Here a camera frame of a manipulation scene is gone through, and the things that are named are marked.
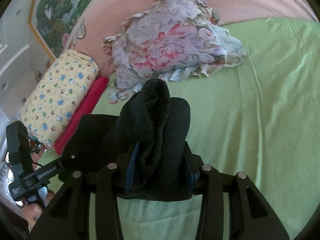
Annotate black pants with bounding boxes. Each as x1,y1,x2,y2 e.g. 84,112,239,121
59,79,193,202

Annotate person's left hand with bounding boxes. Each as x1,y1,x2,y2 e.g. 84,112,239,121
22,190,55,232

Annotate green bed sheet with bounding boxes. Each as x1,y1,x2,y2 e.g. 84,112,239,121
37,17,320,240

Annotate red folded cloth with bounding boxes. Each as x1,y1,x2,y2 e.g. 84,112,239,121
53,77,109,156

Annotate yellow patterned pillow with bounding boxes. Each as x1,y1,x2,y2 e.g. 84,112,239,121
21,49,99,147

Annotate floral ruffled pillow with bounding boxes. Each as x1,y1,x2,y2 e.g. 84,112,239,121
102,0,246,103

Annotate pink bed sheet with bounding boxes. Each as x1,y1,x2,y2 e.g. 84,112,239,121
66,0,317,78

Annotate landscape wall painting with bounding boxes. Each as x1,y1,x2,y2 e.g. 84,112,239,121
28,0,93,60

